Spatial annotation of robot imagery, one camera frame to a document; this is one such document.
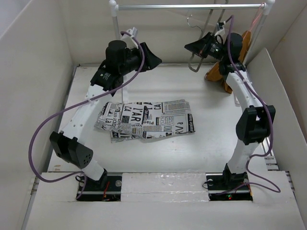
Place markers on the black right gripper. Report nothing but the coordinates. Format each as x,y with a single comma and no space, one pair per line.
200,46

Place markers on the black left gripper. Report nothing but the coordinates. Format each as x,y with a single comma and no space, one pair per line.
150,61

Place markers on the newspaper print trousers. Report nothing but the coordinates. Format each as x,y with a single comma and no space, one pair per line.
146,120

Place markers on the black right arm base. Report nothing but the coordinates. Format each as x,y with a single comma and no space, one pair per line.
227,186

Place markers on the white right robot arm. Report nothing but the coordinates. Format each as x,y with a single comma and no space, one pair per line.
256,120

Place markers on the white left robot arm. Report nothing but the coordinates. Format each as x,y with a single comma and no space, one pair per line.
69,143

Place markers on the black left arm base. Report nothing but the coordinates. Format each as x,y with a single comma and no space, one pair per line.
110,192

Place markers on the white metal clothes rack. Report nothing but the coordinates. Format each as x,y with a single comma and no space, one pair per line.
166,28

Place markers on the white cardboard panel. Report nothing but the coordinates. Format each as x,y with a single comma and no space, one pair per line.
289,145

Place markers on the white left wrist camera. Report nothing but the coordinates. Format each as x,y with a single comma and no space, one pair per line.
128,38

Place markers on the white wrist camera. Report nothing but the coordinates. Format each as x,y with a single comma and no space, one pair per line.
220,30
128,38

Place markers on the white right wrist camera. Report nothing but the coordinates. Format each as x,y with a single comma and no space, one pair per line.
220,30

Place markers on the pink wire hanger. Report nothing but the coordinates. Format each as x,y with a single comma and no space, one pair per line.
257,16

